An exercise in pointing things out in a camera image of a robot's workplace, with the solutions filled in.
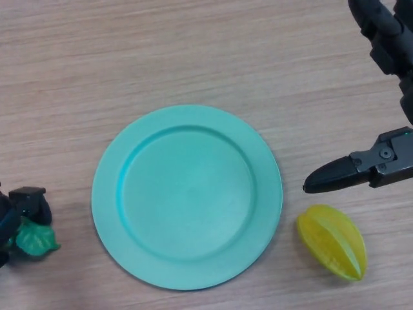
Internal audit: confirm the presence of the teal round plate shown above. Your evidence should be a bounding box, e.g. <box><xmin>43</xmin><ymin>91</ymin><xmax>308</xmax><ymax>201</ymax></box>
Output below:
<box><xmin>90</xmin><ymin>103</ymin><xmax>284</xmax><ymax>283</ymax></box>

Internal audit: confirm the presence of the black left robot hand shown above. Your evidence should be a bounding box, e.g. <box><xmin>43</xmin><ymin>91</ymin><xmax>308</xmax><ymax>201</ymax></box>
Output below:
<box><xmin>0</xmin><ymin>181</ymin><xmax>54</xmax><ymax>269</ymax></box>

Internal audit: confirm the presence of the yellow starfruit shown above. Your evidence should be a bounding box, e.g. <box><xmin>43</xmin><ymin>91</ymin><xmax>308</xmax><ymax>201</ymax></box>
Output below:
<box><xmin>296</xmin><ymin>204</ymin><xmax>368</xmax><ymax>283</ymax></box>

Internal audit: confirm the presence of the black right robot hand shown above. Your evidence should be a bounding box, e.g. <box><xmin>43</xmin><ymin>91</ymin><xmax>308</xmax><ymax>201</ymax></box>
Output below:
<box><xmin>302</xmin><ymin>0</ymin><xmax>413</xmax><ymax>195</ymax></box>

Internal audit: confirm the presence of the green grapes bunch with leaf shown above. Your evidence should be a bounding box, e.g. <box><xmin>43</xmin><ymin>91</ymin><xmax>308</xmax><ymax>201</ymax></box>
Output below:
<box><xmin>5</xmin><ymin>216</ymin><xmax>62</xmax><ymax>258</ymax></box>

